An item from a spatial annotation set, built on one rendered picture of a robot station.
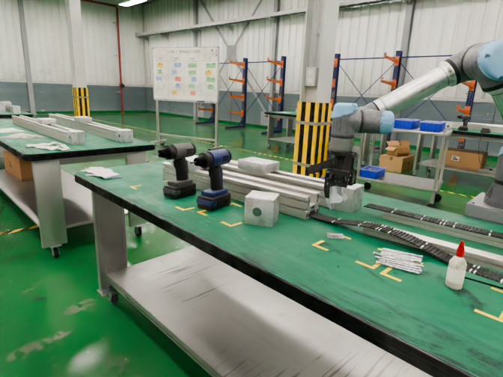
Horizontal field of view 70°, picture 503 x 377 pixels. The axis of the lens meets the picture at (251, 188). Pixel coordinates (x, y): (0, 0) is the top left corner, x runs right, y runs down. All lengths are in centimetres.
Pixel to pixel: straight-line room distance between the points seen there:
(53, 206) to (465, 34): 828
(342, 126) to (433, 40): 824
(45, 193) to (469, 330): 251
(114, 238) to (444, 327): 168
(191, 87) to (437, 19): 549
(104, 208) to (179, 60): 559
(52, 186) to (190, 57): 491
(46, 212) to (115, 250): 83
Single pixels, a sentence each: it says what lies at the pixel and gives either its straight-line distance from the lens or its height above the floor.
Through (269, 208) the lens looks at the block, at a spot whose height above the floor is 85.
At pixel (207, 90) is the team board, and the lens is 700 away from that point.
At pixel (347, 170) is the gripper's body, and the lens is 122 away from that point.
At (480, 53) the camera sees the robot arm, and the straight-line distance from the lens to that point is 135.
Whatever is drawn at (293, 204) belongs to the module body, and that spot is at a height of 83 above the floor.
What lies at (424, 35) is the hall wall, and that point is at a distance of 948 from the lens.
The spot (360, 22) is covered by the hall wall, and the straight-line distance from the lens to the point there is 1028.
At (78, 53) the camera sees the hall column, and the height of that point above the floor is 199.
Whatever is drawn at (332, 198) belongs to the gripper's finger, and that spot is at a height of 87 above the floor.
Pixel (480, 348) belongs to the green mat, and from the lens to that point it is 83.
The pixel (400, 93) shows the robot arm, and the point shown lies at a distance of 138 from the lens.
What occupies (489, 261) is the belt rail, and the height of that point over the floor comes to 80.
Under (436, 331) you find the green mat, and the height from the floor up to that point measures 78.
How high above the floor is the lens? 122
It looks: 15 degrees down
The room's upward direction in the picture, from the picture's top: 2 degrees clockwise
